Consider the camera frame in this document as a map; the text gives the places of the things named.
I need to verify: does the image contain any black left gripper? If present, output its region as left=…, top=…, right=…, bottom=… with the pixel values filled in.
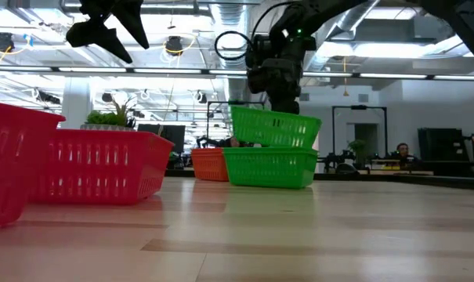
left=65, top=0, right=150, bottom=65

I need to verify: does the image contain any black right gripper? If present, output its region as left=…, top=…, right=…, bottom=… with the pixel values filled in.
left=246, top=27, right=317, bottom=116

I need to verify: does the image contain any green plastic basket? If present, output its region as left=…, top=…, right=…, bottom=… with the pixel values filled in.
left=230, top=105, right=323, bottom=150
left=222, top=146, right=320, bottom=190

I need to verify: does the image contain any orange plastic basket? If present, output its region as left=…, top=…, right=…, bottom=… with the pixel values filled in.
left=190, top=146, right=230, bottom=183

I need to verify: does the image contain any linear ceiling light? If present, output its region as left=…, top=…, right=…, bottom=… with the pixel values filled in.
left=133, top=67, right=203, bottom=75
left=359, top=72, right=429, bottom=80
left=208, top=69, right=248, bottom=76
left=302, top=70, right=353, bottom=78
left=57, top=67, right=128, bottom=74
left=432, top=74, right=474, bottom=81
left=0, top=66, right=52, bottom=73

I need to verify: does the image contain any small green potted plant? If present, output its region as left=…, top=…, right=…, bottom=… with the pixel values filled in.
left=346, top=139, right=367, bottom=158

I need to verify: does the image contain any black computer monitor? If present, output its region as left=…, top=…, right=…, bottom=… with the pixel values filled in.
left=417, top=127, right=465, bottom=162
left=137, top=123, right=187, bottom=154

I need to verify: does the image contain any person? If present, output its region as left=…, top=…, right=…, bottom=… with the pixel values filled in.
left=394, top=142, right=422, bottom=165

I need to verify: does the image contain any red plastic basket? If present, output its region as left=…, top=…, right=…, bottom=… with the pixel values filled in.
left=0, top=100, right=67, bottom=232
left=27, top=128, right=175, bottom=206

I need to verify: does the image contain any black ceiling camera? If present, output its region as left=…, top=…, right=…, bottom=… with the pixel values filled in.
left=0, top=31, right=16, bottom=53
left=165, top=35, right=184, bottom=56

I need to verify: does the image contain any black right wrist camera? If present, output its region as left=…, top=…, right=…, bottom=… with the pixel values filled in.
left=244, top=34, right=274, bottom=70

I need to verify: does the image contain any yellow hanging cord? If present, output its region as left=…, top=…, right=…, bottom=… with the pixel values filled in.
left=342, top=56, right=350, bottom=97

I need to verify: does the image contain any black looped cable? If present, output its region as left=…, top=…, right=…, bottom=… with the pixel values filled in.
left=214, top=0, right=301, bottom=62

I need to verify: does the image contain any silver ventilation duct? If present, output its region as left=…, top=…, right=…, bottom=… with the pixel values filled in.
left=302, top=0, right=382, bottom=76

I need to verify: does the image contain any black metal frame stand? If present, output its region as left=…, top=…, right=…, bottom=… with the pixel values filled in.
left=331, top=104, right=389, bottom=174

